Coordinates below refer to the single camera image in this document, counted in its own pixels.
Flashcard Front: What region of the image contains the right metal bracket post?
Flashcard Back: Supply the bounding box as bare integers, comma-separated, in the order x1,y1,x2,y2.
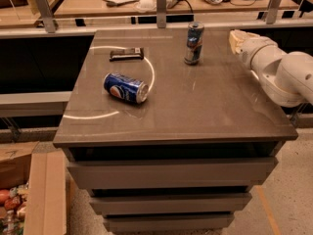
264,0,282,24

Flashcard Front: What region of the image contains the bottom grey drawer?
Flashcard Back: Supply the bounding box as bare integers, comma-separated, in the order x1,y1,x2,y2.
104,213,234,233

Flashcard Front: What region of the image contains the blue pepsi can lying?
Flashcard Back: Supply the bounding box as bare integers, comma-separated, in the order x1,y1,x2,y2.
104,72,149,104

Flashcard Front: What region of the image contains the metal bracket post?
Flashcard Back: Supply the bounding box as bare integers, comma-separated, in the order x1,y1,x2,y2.
156,0,166,28
35,0,57,33
264,0,282,24

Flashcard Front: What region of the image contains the top grey drawer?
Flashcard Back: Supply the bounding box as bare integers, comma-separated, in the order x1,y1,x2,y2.
68,157,277,189

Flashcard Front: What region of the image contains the middle metal bracket post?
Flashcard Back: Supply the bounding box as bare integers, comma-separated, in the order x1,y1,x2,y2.
156,0,166,28

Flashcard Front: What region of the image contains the redbull can upright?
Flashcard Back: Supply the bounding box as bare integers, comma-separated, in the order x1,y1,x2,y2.
184,22,204,65

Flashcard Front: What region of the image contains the dark chocolate bar wrapper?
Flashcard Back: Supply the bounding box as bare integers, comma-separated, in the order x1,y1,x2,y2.
110,47,144,62

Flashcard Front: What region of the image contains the cardboard box with groceries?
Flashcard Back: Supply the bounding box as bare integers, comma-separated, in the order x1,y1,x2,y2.
0,142,67,235

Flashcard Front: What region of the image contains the left metal bracket post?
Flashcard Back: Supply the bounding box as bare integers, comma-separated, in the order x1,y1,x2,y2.
35,0,57,33

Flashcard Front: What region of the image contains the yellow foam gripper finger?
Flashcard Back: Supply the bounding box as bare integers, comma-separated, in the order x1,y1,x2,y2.
229,29,258,54

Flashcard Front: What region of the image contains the middle grey drawer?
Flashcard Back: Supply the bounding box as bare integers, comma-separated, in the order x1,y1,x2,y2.
90,193,251,215

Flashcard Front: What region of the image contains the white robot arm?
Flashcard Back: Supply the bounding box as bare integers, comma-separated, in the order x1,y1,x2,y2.
229,29,313,108

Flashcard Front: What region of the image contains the grey drawer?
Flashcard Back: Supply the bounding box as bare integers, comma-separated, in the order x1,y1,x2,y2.
104,213,234,233
68,157,277,189
90,193,251,215

